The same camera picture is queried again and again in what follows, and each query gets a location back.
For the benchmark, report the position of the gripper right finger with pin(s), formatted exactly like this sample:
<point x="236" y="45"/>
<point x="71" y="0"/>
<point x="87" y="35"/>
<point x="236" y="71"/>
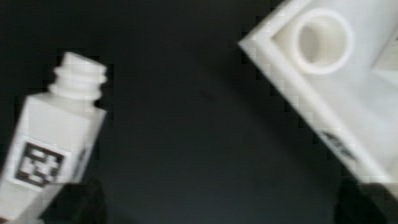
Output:
<point x="366" y="203"/>

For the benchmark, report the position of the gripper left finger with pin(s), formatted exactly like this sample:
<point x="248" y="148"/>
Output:
<point x="78" y="205"/>

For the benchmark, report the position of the white table leg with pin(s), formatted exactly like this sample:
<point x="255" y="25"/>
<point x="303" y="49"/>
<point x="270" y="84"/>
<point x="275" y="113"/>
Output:
<point x="53" y="140"/>

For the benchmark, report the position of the white square tabletop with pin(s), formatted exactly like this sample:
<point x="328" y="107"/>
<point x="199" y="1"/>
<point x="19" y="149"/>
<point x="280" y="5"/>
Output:
<point x="323" y="49"/>

